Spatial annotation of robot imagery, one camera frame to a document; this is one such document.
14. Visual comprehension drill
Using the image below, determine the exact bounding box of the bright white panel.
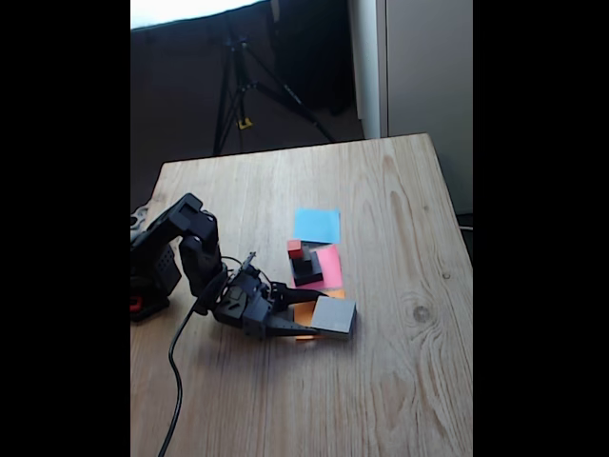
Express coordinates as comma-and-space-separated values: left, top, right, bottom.
130, 0, 267, 30

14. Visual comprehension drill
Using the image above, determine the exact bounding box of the bare circuit board camera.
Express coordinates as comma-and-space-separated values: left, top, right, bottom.
239, 250, 259, 278

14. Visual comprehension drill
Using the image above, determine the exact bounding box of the small black cube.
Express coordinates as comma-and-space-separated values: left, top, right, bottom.
290, 249, 315, 278

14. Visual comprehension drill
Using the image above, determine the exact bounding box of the black tripod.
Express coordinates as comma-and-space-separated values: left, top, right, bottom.
211, 28, 339, 156

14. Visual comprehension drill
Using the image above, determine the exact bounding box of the black camera cable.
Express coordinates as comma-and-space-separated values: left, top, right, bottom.
156, 280, 229, 457

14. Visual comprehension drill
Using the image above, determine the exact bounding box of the medium black block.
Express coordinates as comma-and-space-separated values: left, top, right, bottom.
290, 251, 325, 288

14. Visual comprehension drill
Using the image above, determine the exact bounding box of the blue paper sheet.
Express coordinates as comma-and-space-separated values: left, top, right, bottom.
293, 208, 343, 245

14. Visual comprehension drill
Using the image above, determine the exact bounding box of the orange paper sheet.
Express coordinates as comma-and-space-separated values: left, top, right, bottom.
293, 288, 347, 343

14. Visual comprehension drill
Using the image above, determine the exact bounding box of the large black block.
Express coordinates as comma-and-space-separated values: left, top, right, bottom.
309, 295, 358, 342

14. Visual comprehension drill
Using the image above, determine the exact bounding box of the white cabinet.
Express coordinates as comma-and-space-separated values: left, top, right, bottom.
346, 0, 474, 215

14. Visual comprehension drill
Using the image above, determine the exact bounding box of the pink paper sheet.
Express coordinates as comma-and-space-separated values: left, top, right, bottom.
290, 245, 344, 291

